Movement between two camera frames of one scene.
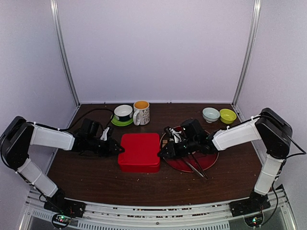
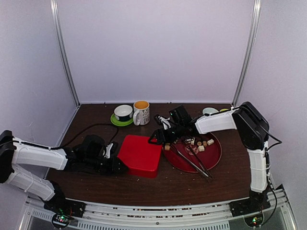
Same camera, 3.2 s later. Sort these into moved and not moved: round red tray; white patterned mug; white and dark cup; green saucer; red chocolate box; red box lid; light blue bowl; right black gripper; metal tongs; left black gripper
Moved: red chocolate box; left black gripper; right black gripper; metal tongs; red box lid
Not moved: white patterned mug; round red tray; light blue bowl; white and dark cup; green saucer
